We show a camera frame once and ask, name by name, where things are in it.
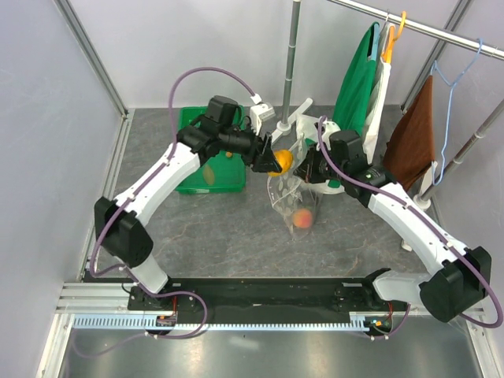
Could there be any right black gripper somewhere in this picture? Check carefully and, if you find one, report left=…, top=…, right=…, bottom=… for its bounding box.
left=295, top=143, right=347, bottom=183

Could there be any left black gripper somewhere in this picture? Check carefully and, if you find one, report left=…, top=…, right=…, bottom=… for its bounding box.
left=220, top=120, right=283, bottom=175

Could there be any orange yellow fruit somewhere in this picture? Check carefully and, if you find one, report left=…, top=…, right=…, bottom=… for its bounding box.
left=268, top=150, right=294, bottom=177

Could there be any clear dotted zip bag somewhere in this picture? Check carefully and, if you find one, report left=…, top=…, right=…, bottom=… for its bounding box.
left=266, top=139, right=322, bottom=240

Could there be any red peach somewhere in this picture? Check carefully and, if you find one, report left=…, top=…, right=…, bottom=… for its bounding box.
left=292, top=208, right=313, bottom=229

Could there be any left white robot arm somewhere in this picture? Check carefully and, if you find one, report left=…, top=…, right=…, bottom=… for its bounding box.
left=94, top=95, right=290, bottom=309

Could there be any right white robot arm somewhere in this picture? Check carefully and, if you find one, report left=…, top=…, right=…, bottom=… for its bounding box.
left=294, top=128, right=503, bottom=328

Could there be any green plastic tray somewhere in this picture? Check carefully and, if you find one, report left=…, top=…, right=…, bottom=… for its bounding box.
left=173, top=106, right=247, bottom=195

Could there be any dried green leaf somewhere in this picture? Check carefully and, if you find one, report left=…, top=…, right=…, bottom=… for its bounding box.
left=202, top=164, right=216, bottom=186

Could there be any white hanging garment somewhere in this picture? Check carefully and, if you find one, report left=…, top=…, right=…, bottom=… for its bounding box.
left=295, top=23, right=395, bottom=158

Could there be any brown hanging towel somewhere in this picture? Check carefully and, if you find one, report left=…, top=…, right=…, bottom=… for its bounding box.
left=383, top=76, right=435, bottom=191

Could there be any green hanging garment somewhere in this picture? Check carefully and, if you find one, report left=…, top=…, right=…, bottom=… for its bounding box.
left=332, top=22, right=380, bottom=137

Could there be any orange clothes hanger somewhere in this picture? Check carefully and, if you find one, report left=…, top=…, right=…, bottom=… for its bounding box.
left=381, top=11, right=407, bottom=64

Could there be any metal clothes rack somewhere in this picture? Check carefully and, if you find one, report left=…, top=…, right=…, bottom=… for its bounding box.
left=272, top=1, right=503, bottom=209

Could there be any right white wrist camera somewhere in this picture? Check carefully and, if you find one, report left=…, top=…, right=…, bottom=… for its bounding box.
left=321, top=120, right=341, bottom=138

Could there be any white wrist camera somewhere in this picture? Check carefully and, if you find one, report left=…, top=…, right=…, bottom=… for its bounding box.
left=249, top=102, right=275, bottom=135
left=321, top=120, right=341, bottom=138

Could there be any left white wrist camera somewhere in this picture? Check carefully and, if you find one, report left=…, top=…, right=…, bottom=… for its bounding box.
left=249, top=102, right=275, bottom=135

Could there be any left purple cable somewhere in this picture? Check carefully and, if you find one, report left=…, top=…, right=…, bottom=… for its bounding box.
left=70, top=67, right=263, bottom=359

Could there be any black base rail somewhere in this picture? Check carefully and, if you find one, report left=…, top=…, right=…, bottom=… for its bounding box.
left=128, top=278, right=407, bottom=325

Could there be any blue wire hanger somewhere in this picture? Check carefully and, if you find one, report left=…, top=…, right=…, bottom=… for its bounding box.
left=429, top=38, right=484, bottom=187

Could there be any aluminium frame post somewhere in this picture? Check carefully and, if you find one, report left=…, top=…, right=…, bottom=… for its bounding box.
left=54, top=0, right=128, bottom=118

